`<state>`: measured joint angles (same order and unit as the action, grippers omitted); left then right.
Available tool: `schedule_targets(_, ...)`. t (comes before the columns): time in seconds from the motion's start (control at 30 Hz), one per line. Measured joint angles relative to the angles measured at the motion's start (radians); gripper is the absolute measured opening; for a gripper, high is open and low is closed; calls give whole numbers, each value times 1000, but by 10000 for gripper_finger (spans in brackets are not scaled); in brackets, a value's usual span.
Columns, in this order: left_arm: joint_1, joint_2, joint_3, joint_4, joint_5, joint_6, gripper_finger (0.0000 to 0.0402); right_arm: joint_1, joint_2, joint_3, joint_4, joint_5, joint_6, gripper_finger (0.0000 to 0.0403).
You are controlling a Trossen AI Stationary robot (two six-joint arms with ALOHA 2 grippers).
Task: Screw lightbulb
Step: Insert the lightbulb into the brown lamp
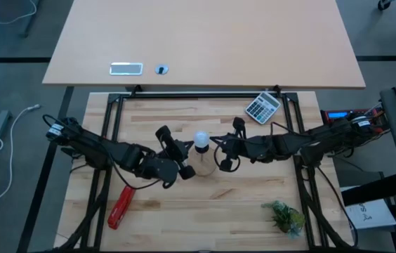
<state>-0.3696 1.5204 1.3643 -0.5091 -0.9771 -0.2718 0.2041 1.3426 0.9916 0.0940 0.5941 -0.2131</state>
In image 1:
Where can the red electronics box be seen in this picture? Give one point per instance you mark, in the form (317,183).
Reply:
(336,115)

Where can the white globe lightbulb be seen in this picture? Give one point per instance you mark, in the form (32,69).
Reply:
(201,138)

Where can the white printed paper sheet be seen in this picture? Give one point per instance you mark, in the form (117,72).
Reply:
(370,214)

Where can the black aluminium table frame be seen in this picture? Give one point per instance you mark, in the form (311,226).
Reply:
(201,95)

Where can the grey desk calculator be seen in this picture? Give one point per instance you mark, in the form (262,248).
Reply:
(263,107)

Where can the red stapler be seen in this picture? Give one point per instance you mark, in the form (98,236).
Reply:
(120,207)

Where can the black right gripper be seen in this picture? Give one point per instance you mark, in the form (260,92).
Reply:
(238,145)

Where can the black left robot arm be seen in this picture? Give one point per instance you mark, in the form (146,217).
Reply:
(89,145)

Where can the round wooden lamp base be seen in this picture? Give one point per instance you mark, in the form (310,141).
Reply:
(203,165)

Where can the black caster wheel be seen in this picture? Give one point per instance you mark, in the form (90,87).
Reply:
(383,4)

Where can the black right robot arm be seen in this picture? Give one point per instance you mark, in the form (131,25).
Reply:
(289,144)

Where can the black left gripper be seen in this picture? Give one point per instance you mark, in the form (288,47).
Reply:
(175,154)

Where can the beige wooden desk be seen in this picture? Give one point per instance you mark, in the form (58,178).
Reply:
(201,35)

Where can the small potted green plant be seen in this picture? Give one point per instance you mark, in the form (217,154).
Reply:
(285,218)

